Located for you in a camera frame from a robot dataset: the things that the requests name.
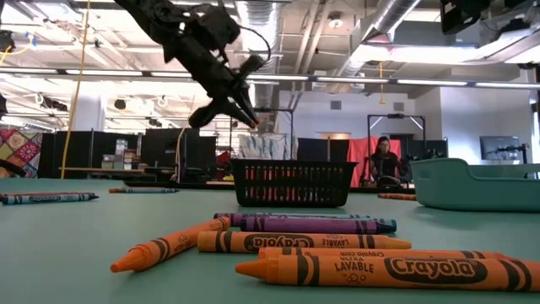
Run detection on yellow power cable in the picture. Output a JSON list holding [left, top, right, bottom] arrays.
[[61, 0, 92, 180]]

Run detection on blue violet crayon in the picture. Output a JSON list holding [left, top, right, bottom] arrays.
[[1, 193, 100, 207]]

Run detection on yellow hanging cord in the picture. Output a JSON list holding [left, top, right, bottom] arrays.
[[378, 61, 386, 106]]

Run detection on black partition panel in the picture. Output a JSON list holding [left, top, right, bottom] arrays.
[[40, 130, 141, 179], [141, 128, 217, 183]]

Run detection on red fabric backdrop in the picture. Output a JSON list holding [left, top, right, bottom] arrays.
[[345, 136, 402, 188]]

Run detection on white blue hanging cloth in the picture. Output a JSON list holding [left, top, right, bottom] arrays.
[[237, 133, 296, 160]]

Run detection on person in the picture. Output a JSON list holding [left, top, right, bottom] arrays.
[[369, 135, 408, 187]]

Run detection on dark wall monitor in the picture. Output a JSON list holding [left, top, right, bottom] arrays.
[[479, 135, 521, 162]]

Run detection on black metal rack frame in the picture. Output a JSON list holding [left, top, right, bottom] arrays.
[[366, 112, 427, 160], [229, 107, 295, 160]]

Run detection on black slotted plastic basket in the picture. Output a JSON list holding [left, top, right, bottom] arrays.
[[229, 158, 359, 209]]

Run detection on green table mat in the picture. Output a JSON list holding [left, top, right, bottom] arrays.
[[0, 176, 540, 304]]

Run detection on dark partition panel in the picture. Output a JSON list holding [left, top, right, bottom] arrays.
[[400, 138, 449, 160], [297, 137, 349, 187]]

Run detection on long ceiling light strip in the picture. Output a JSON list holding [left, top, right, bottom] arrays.
[[0, 67, 540, 90]]

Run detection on wooden bench top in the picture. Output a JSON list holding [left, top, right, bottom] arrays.
[[58, 166, 147, 175]]

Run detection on colourful patterned quilt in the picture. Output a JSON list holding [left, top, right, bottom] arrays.
[[0, 128, 44, 178]]

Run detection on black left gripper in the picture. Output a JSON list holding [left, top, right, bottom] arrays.
[[162, 24, 265, 128]]

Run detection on teal crayon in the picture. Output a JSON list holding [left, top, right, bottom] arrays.
[[269, 212, 398, 225]]

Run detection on stacked storage boxes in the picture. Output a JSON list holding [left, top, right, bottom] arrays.
[[100, 138, 143, 171]]

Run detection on silver ceiling duct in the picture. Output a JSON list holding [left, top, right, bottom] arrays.
[[337, 0, 423, 79], [235, 0, 283, 133]]

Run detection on teal plastic bin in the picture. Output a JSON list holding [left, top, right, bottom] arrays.
[[409, 157, 540, 214]]

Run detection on purple crayon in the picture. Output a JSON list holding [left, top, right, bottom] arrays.
[[213, 212, 372, 227], [240, 215, 398, 236]]

